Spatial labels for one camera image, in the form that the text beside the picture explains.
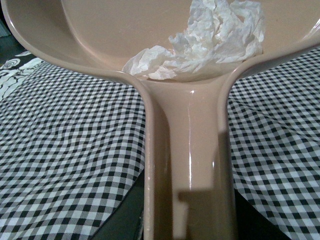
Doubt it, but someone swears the white tissue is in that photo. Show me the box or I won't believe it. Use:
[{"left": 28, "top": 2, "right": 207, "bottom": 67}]
[{"left": 122, "top": 0, "right": 266, "bottom": 82}]

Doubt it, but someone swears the white black patterned pillow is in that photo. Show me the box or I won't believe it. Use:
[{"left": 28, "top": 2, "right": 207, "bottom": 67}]
[{"left": 0, "top": 50, "right": 45, "bottom": 102}]

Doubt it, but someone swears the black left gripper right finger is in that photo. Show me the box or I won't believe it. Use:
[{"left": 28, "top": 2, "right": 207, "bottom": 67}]
[{"left": 234, "top": 189, "right": 284, "bottom": 240}]

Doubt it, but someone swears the beige plastic dustpan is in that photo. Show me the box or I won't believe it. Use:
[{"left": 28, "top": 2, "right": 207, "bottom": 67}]
[{"left": 1, "top": 0, "right": 320, "bottom": 240}]

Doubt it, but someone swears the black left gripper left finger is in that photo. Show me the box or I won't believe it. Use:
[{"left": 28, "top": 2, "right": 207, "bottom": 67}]
[{"left": 93, "top": 174, "right": 145, "bottom": 240}]

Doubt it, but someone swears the black white checkered bedsheet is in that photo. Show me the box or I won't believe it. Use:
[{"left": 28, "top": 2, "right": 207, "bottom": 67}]
[{"left": 0, "top": 49, "right": 320, "bottom": 240}]

